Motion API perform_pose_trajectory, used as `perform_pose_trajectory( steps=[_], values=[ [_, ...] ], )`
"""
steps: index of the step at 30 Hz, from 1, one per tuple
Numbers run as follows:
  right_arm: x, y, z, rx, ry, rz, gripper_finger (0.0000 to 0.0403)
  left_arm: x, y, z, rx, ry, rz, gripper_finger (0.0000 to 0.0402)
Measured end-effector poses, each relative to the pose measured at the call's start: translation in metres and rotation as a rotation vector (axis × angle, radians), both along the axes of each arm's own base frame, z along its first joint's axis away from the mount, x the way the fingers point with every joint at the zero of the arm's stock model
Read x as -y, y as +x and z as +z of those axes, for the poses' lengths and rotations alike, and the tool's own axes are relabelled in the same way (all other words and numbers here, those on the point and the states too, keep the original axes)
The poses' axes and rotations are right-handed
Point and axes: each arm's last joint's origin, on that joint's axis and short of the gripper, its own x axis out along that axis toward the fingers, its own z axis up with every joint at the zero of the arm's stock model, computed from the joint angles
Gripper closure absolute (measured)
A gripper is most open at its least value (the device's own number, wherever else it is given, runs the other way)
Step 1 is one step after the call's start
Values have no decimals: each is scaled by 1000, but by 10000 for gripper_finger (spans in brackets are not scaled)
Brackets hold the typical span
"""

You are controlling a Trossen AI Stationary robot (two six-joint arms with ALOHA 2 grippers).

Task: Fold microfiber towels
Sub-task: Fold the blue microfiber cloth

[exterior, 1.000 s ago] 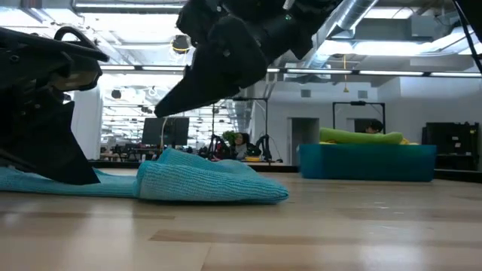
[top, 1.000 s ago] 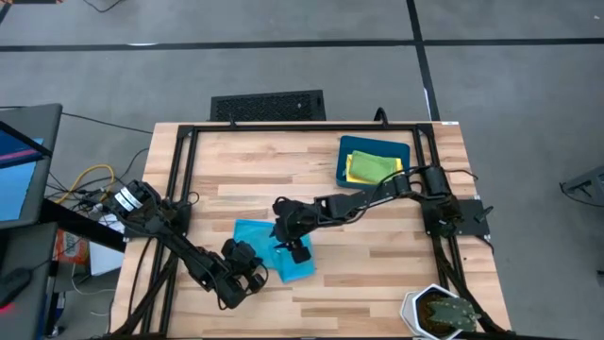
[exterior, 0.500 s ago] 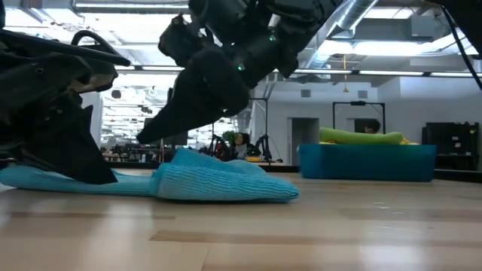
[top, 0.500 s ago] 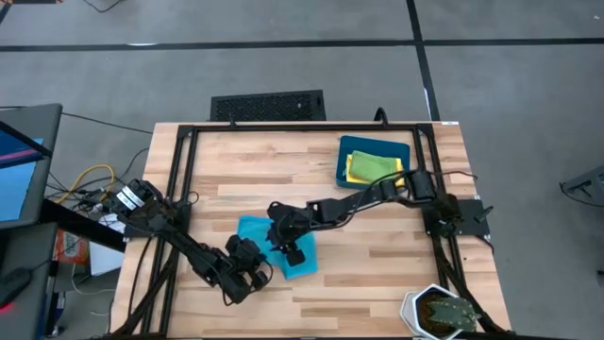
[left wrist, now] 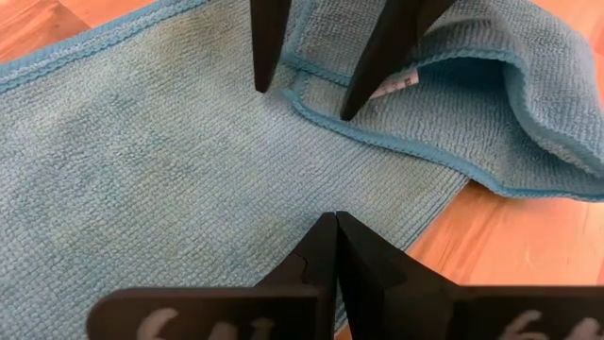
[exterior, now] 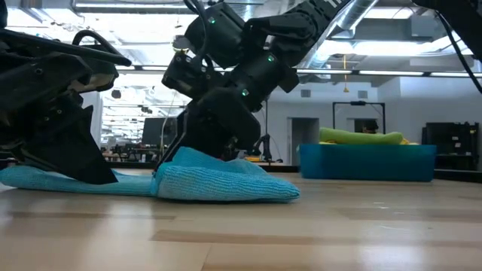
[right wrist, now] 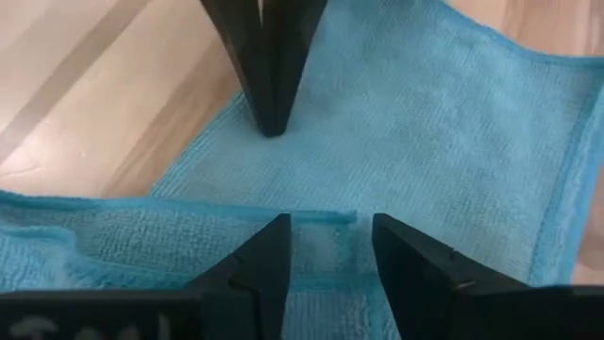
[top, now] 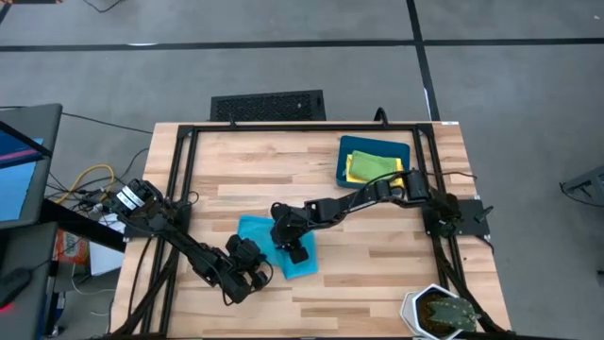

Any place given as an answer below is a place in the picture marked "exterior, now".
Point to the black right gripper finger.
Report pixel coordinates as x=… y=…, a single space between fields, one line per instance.
x=231 y=150
x=179 y=139

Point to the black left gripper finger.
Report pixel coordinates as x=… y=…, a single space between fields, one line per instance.
x=75 y=158

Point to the blue microfiber towel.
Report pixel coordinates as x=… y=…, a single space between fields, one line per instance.
x=226 y=184

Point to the green microfiber towel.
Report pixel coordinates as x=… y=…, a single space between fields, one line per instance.
x=357 y=137

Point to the yellow microfiber towel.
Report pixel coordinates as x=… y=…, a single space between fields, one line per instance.
x=408 y=142

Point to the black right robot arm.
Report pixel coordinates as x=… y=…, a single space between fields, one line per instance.
x=293 y=26

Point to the black background robot arm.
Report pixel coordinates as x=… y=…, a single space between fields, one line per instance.
x=263 y=147

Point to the black background monitor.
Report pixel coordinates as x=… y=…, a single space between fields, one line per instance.
x=154 y=131

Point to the white pillar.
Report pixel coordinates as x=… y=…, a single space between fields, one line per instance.
x=96 y=120

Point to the teal plastic bin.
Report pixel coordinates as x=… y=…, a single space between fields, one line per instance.
x=369 y=163

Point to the overhead light bar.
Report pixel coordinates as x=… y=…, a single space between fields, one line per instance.
x=376 y=72

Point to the black shelf rack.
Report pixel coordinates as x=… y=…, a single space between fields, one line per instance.
x=452 y=143

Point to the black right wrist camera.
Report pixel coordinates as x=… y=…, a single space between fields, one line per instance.
x=188 y=75

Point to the black overhead camera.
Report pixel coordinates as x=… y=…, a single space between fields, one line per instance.
x=179 y=48

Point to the silver air duct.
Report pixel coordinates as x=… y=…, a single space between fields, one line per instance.
x=357 y=11

